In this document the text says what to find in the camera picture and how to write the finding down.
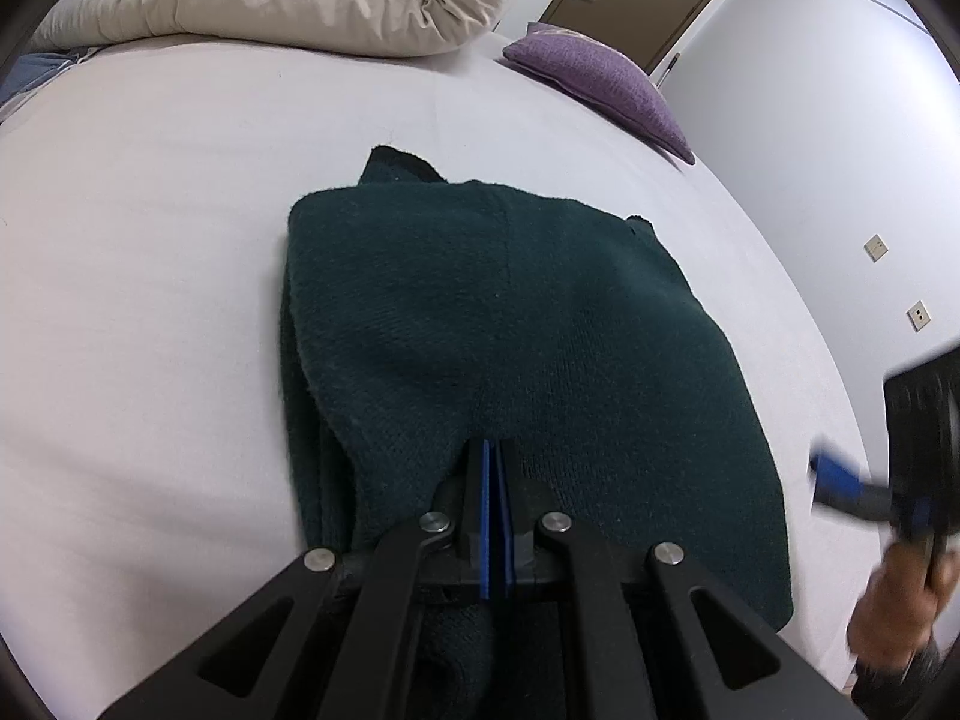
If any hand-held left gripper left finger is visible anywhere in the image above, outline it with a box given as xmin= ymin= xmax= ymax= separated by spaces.
xmin=97 ymin=439 xmax=497 ymax=720

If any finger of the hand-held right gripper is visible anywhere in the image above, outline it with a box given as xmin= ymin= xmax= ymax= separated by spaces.
xmin=808 ymin=450 xmax=895 ymax=522

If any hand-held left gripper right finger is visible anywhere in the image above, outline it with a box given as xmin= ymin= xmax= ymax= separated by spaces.
xmin=491 ymin=439 xmax=867 ymax=720

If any dark green knit sweater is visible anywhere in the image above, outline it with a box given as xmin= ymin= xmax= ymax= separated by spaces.
xmin=279 ymin=144 xmax=794 ymax=720

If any person's right forearm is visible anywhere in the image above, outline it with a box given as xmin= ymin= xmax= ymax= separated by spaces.
xmin=851 ymin=641 xmax=950 ymax=720

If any person's right hand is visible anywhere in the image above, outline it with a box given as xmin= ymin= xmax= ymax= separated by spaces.
xmin=846 ymin=540 xmax=960 ymax=674

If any purple cushion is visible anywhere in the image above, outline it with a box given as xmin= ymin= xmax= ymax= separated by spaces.
xmin=502 ymin=24 xmax=697 ymax=165

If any blue blanket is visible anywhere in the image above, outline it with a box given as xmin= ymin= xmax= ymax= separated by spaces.
xmin=0 ymin=51 xmax=85 ymax=121

